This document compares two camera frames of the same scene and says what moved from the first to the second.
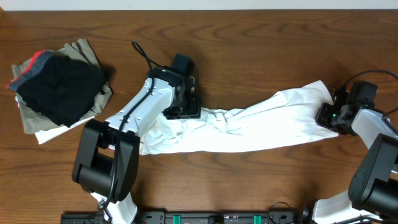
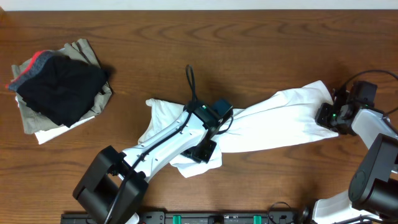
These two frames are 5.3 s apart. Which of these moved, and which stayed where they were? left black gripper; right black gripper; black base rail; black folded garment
Moved: left black gripper
Stayed: black folded garment; black base rail; right black gripper
